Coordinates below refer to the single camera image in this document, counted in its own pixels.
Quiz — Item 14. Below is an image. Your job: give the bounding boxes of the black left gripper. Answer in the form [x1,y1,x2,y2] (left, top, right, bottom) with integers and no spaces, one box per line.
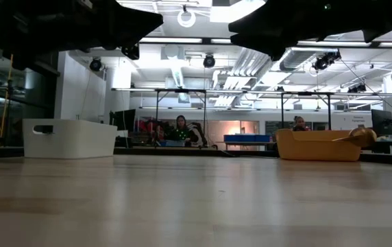
[10,0,164,61]

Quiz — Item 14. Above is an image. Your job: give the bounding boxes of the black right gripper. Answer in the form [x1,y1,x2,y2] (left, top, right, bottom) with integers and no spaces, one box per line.
[228,0,371,62]

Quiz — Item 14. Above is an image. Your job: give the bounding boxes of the gold spoon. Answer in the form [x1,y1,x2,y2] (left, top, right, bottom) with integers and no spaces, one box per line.
[332,127,377,148]

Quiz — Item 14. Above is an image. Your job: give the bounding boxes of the black monitor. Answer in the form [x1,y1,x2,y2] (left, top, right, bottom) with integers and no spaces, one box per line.
[109,108,137,132]
[371,108,392,136]

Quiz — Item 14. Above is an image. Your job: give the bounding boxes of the red panel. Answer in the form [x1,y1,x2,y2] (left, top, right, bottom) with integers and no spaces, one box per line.
[136,116,165,133]

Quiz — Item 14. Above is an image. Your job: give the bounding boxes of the person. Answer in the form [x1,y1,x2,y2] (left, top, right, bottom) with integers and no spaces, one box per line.
[166,115,200,148]
[291,115,311,132]

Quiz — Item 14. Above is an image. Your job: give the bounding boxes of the blue storage crate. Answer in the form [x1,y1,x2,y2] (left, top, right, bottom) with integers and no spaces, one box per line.
[223,133,271,143]

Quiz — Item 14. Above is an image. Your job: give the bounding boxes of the white plastic bin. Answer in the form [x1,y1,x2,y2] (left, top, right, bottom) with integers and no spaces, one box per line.
[22,118,119,159]

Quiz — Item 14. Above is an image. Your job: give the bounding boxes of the yellow plastic bin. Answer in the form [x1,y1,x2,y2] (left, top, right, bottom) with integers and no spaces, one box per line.
[273,128,363,162]

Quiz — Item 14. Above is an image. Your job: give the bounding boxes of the black tripod stand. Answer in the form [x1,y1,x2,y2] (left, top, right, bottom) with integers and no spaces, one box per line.
[6,78,14,148]

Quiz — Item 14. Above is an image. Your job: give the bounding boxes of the white ring light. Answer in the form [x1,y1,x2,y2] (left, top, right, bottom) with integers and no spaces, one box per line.
[177,9,197,29]

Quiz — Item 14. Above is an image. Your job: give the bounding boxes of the white ventilation duct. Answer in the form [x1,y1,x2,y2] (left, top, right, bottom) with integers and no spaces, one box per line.
[160,44,192,104]

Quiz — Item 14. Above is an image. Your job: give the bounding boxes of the black ceiling camera cluster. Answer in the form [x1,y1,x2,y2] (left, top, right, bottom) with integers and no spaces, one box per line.
[312,50,343,72]
[347,83,367,93]

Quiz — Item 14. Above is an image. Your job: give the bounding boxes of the black metal frame stand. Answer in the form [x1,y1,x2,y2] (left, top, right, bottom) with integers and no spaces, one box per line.
[154,88,208,135]
[280,91,334,132]

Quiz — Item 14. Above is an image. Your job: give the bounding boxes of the black table frame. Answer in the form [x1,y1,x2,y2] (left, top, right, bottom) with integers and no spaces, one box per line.
[0,145,392,163]

